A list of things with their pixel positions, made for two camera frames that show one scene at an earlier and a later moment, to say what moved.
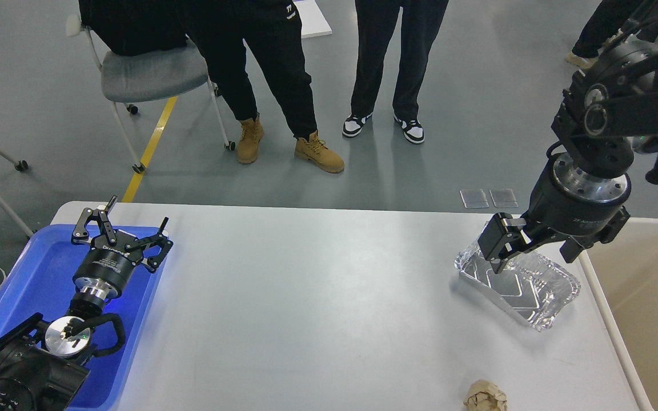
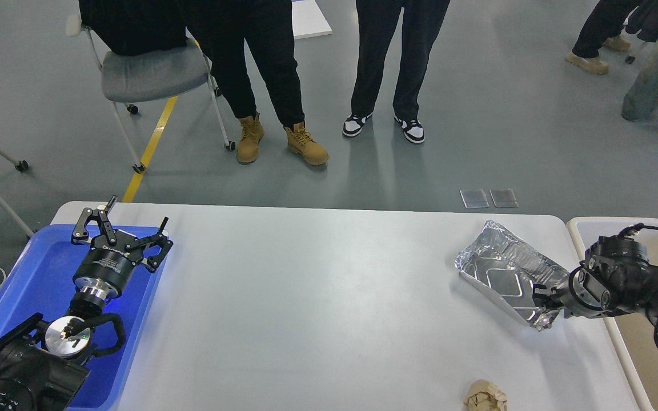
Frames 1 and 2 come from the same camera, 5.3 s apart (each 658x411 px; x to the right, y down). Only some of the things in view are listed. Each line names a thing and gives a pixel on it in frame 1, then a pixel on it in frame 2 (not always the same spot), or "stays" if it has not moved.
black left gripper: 106,269 stays
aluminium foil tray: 532,286 stays
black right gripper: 566,205 to 587,294
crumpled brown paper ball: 485,395 stays
